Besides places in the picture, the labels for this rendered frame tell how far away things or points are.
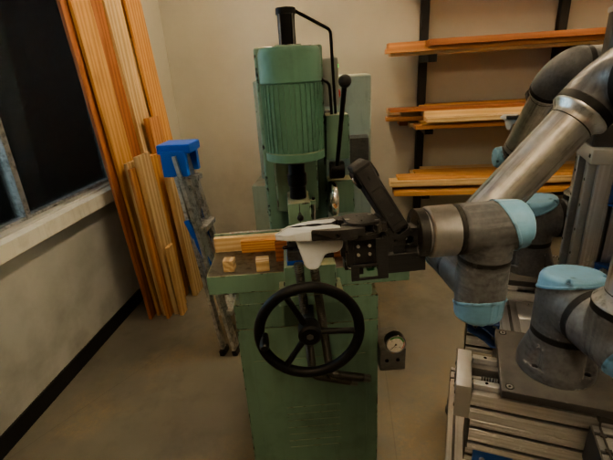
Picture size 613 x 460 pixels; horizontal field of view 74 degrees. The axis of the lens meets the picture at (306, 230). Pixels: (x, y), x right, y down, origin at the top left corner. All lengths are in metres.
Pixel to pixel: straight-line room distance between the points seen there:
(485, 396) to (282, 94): 0.88
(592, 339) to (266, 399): 0.98
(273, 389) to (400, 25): 2.91
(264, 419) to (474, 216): 1.12
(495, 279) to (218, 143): 3.33
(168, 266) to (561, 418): 2.24
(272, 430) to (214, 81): 2.88
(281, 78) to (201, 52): 2.64
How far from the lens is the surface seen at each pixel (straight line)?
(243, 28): 3.68
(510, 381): 1.00
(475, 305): 0.67
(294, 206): 1.25
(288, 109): 1.16
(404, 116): 3.27
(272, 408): 1.50
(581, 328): 0.88
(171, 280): 2.78
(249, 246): 1.34
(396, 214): 0.58
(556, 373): 1.00
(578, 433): 1.11
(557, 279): 0.92
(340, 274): 1.22
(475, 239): 0.61
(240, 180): 3.81
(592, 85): 0.81
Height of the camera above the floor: 1.44
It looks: 21 degrees down
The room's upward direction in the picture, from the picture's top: 4 degrees counter-clockwise
